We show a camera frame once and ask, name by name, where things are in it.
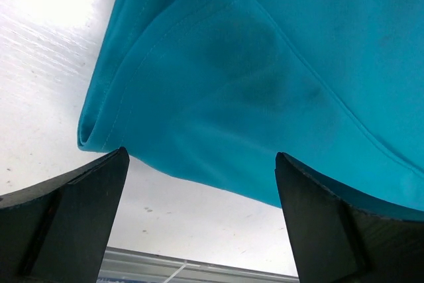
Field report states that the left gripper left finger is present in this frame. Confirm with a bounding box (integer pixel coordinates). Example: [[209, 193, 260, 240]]
[[1, 147, 130, 282]]

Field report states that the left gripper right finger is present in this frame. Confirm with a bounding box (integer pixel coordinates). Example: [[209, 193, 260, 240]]
[[275, 152, 423, 282]]

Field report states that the teal t shirt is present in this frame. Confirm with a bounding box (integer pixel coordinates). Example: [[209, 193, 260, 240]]
[[78, 0, 423, 210]]

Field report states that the aluminium rail frame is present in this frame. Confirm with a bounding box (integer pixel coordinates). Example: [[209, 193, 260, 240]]
[[97, 247, 299, 283]]

